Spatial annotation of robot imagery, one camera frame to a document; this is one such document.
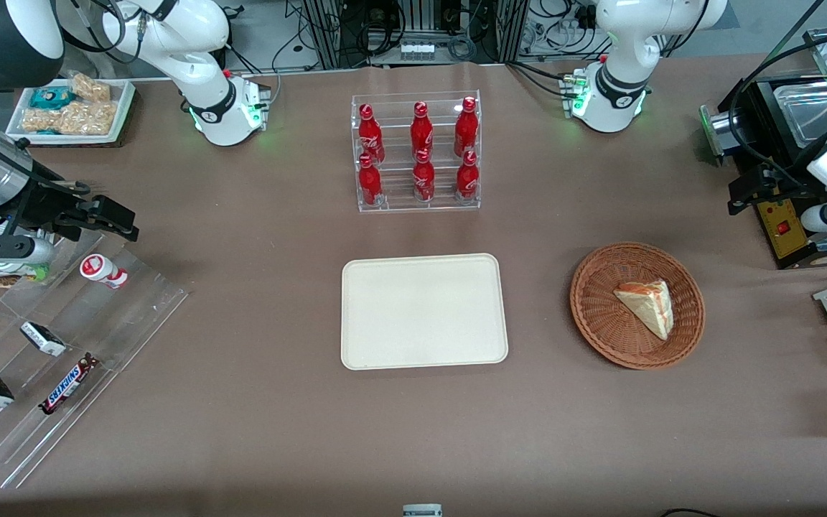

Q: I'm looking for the teal snack packet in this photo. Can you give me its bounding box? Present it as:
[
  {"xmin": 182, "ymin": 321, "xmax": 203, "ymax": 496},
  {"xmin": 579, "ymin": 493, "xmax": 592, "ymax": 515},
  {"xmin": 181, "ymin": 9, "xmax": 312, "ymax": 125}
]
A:
[{"xmin": 29, "ymin": 86, "xmax": 74, "ymax": 111}]

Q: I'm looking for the white snack tray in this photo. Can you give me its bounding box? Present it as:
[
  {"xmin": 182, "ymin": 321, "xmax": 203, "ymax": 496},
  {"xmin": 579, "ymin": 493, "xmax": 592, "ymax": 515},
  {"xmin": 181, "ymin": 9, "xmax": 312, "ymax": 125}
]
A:
[{"xmin": 6, "ymin": 78, "xmax": 136, "ymax": 146}]

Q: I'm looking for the clear acrylic stepped display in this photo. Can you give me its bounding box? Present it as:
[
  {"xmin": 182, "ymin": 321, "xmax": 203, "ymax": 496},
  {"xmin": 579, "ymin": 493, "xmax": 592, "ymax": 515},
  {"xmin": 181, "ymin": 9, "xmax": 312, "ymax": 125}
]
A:
[{"xmin": 0, "ymin": 230, "xmax": 190, "ymax": 490}]

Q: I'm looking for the aluminium equipment frame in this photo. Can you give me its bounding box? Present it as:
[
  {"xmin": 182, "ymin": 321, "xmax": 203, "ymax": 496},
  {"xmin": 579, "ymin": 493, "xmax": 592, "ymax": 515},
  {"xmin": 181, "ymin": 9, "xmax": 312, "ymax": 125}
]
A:
[{"xmin": 302, "ymin": 0, "xmax": 529, "ymax": 70}]

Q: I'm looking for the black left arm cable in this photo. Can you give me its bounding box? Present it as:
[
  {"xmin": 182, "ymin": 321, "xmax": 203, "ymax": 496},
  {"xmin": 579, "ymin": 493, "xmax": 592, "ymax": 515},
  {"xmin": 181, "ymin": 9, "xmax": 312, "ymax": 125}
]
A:
[{"xmin": 728, "ymin": 43, "xmax": 827, "ymax": 191}]

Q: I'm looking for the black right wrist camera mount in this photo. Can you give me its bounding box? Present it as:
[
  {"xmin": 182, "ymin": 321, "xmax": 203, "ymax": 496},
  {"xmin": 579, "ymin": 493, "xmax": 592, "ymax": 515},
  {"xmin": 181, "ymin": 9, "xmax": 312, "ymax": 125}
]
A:
[{"xmin": 0, "ymin": 178, "xmax": 93, "ymax": 261}]

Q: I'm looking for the brown woven basket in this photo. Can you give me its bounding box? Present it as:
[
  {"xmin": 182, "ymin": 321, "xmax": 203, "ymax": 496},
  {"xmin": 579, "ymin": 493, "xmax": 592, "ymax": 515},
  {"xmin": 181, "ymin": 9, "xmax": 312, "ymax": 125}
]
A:
[{"xmin": 570, "ymin": 242, "xmax": 706, "ymax": 371}]

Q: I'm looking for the steel food pan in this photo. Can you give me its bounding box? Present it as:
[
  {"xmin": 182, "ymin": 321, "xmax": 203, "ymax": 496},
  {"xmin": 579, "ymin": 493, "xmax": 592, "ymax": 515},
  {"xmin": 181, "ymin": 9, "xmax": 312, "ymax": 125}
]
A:
[{"xmin": 772, "ymin": 80, "xmax": 827, "ymax": 150}]

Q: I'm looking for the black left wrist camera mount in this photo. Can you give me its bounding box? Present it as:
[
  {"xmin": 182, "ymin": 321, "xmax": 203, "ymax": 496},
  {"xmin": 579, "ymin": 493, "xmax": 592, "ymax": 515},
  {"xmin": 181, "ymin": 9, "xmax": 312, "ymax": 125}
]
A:
[{"xmin": 762, "ymin": 169, "xmax": 816, "ymax": 216}]

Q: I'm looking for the small peanut brittle bag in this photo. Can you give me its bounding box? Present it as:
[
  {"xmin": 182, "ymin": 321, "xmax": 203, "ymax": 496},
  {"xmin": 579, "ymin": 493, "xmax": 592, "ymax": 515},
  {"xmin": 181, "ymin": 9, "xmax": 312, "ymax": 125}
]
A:
[{"xmin": 69, "ymin": 72, "xmax": 111, "ymax": 103}]

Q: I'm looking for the large peanut brittle bag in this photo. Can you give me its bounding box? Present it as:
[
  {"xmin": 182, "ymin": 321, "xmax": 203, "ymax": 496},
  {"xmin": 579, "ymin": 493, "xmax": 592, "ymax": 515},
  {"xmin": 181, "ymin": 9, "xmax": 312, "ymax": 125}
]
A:
[{"xmin": 22, "ymin": 101, "xmax": 119, "ymax": 136}]

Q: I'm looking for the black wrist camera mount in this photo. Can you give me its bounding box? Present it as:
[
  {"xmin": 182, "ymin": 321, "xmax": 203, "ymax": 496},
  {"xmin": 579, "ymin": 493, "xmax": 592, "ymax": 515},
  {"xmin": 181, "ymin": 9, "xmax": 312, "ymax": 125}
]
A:
[
  {"xmin": 0, "ymin": 178, "xmax": 93, "ymax": 261},
  {"xmin": 762, "ymin": 169, "xmax": 816, "ymax": 216}
]

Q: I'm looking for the white red yogurt bottle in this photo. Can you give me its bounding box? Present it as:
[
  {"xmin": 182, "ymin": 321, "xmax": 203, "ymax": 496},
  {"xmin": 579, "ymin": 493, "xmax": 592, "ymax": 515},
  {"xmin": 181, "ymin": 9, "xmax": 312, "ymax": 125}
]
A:
[{"xmin": 80, "ymin": 253, "xmax": 129, "ymax": 289}]

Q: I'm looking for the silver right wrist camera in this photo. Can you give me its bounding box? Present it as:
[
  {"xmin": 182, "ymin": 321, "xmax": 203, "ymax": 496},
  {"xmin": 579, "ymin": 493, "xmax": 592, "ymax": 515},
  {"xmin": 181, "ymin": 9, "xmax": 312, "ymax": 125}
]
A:
[{"xmin": 0, "ymin": 237, "xmax": 56, "ymax": 266}]

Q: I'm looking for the green lidded round cup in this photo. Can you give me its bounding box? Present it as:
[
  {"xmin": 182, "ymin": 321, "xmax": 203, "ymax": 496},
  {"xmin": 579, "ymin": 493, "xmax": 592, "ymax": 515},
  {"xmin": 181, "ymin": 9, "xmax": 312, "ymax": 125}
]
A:
[{"xmin": 0, "ymin": 260, "xmax": 50, "ymax": 289}]

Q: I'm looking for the red cola bottle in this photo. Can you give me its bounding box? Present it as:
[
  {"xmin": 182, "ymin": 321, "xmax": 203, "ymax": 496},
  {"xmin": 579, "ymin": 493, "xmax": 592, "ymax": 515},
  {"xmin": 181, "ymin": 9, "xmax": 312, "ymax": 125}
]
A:
[
  {"xmin": 413, "ymin": 149, "xmax": 436, "ymax": 203},
  {"xmin": 358, "ymin": 154, "xmax": 383, "ymax": 208},
  {"xmin": 358, "ymin": 103, "xmax": 386, "ymax": 164},
  {"xmin": 454, "ymin": 96, "xmax": 480, "ymax": 157},
  {"xmin": 456, "ymin": 150, "xmax": 480, "ymax": 202},
  {"xmin": 411, "ymin": 101, "xmax": 434, "ymax": 155}
]

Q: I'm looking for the triangular sandwich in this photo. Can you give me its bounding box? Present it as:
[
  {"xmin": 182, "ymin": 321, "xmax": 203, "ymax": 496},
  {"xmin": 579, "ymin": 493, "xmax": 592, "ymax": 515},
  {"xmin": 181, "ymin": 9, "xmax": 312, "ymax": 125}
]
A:
[{"xmin": 613, "ymin": 279, "xmax": 674, "ymax": 341}]

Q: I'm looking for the clear acrylic bottle rack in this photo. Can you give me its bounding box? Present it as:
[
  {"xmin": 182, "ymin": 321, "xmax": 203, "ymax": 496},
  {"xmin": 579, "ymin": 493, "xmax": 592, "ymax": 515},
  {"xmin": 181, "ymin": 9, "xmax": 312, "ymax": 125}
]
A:
[{"xmin": 351, "ymin": 90, "xmax": 482, "ymax": 213}]

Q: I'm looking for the black warmer machine yellow panel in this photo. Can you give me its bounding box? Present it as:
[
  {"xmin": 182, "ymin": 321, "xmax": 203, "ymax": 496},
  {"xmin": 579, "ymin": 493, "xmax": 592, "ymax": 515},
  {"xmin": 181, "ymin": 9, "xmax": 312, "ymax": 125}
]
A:
[{"xmin": 699, "ymin": 29, "xmax": 827, "ymax": 271}]

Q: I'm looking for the Snickers chocolate bar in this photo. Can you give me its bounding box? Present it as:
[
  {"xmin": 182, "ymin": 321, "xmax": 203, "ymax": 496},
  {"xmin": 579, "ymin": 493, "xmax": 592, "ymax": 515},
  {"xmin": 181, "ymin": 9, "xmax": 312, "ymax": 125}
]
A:
[{"xmin": 39, "ymin": 353, "xmax": 98, "ymax": 415}]

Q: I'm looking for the beige plastic tray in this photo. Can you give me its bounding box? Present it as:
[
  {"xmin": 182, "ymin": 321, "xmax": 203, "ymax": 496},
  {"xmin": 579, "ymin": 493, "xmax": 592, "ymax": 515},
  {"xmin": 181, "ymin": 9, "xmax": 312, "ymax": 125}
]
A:
[{"xmin": 341, "ymin": 253, "xmax": 509, "ymax": 371}]

